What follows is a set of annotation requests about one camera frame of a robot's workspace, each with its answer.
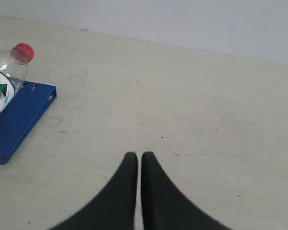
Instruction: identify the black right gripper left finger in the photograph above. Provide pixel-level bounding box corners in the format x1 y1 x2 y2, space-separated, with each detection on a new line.
53 152 138 230

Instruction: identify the clear plastic water bottle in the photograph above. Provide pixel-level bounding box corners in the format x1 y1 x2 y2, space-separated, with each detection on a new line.
0 43 35 114

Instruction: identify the blue ring binder notebook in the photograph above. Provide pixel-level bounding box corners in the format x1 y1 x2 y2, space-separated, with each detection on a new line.
0 81 57 164

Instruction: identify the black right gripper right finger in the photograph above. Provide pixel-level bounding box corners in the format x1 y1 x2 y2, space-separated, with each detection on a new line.
141 152 229 230

